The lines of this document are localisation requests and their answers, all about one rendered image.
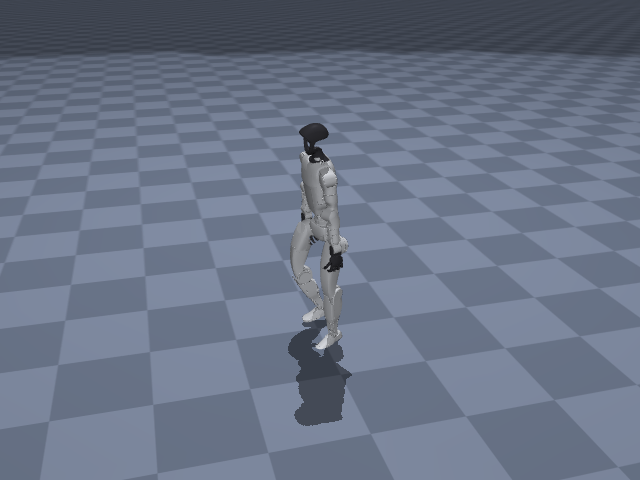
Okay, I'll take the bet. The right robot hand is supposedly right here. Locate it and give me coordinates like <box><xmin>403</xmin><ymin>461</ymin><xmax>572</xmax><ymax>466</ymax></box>
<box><xmin>301</xmin><ymin>213</ymin><xmax>318</xmax><ymax>245</ymax></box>

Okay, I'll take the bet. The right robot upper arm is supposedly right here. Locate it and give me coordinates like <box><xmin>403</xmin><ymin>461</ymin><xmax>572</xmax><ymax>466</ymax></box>
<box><xmin>300</xmin><ymin>151</ymin><xmax>306</xmax><ymax>194</ymax></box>

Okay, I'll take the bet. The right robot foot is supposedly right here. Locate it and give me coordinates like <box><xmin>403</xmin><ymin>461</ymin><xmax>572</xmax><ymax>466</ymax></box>
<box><xmin>302</xmin><ymin>306</ymin><xmax>325</xmax><ymax>322</ymax></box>

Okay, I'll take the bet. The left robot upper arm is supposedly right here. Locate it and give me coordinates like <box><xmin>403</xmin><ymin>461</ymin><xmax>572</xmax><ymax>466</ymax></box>
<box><xmin>319</xmin><ymin>168</ymin><xmax>338</xmax><ymax>222</ymax></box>

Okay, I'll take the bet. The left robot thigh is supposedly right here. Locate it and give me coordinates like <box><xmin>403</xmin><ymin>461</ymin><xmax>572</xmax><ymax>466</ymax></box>
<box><xmin>320</xmin><ymin>235</ymin><xmax>348</xmax><ymax>301</ymax></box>

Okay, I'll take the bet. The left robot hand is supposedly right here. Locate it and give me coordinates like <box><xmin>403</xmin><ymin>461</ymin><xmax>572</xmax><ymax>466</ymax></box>
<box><xmin>323</xmin><ymin>246</ymin><xmax>343</xmax><ymax>272</ymax></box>

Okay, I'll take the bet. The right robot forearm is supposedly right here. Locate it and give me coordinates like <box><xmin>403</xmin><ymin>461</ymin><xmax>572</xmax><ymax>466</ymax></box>
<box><xmin>301</xmin><ymin>190</ymin><xmax>312</xmax><ymax>219</ymax></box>

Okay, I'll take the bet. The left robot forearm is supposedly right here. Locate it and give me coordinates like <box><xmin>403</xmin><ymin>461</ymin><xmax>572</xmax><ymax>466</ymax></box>
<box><xmin>326</xmin><ymin>211</ymin><xmax>342</xmax><ymax>254</ymax></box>

